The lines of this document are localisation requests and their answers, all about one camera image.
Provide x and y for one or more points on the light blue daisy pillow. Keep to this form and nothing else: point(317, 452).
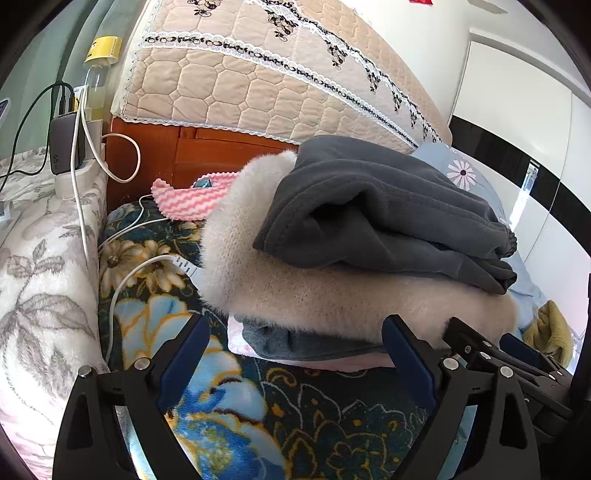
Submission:
point(526, 277)

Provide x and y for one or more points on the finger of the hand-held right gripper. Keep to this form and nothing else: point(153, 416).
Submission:
point(519, 349)
point(468, 339)

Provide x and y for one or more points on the white wardrobe with black stripe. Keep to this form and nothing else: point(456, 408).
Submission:
point(508, 92)

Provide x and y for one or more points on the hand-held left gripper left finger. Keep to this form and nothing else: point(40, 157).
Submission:
point(184, 355)

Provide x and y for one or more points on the dark grey pants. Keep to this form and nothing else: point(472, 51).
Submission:
point(369, 207)

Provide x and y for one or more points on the wooden headboard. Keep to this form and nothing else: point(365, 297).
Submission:
point(152, 152)

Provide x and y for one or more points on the pink folded garment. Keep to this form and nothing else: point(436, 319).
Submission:
point(238, 339)

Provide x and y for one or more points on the yellow cloth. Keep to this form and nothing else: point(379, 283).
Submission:
point(551, 323)

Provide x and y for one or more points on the pink white zigzag cloth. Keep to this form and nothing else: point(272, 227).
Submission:
point(184, 203)

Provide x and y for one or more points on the dark grey charger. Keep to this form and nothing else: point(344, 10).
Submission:
point(64, 143)

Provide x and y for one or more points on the teal floral blanket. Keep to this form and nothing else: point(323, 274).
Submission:
point(300, 424)

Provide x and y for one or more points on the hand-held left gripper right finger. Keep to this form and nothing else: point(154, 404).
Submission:
point(408, 360)

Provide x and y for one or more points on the yellow paper box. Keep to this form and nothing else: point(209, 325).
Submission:
point(104, 48)

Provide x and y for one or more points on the white floral pillow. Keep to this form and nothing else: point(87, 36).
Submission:
point(41, 286)

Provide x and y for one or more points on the beige quilted headboard cover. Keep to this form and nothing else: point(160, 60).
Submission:
point(277, 83)

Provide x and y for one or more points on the red wall decoration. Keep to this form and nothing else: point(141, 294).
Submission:
point(421, 2)

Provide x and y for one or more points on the beige fluffy garment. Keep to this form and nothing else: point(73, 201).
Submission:
point(323, 300)

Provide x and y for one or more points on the blue-grey folded garment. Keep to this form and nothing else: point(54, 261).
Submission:
point(295, 341)

